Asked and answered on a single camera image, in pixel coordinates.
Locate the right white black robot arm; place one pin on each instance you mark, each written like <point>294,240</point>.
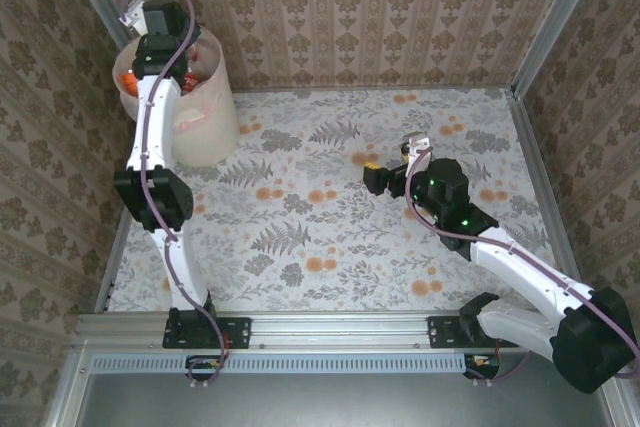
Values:
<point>525,272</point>

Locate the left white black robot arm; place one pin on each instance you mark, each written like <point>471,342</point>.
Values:
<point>152,122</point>

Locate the pink plastic bin liner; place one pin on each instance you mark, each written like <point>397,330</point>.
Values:
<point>207,72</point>

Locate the beige round waste bin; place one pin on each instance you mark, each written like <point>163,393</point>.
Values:
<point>205,137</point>

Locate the grey sheet metal panel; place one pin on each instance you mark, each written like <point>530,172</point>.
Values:
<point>325,402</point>

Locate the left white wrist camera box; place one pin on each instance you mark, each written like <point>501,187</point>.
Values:
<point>132,17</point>

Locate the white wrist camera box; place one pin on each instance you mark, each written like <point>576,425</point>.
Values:
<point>132,17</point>
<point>415,143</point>

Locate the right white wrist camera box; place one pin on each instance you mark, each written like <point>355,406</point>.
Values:
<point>415,143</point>

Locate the aluminium table side rail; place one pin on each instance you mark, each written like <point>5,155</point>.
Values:
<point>530,147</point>

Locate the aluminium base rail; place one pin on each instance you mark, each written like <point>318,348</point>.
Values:
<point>340,329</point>

